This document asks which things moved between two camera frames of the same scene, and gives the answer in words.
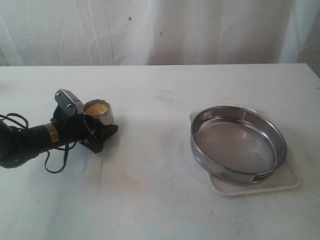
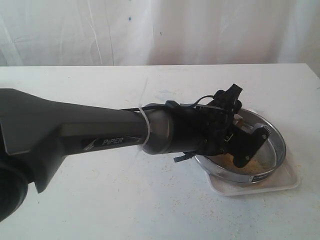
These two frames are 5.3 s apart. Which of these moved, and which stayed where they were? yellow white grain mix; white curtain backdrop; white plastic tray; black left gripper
Moved: black left gripper; yellow white grain mix
Stayed: white plastic tray; white curtain backdrop
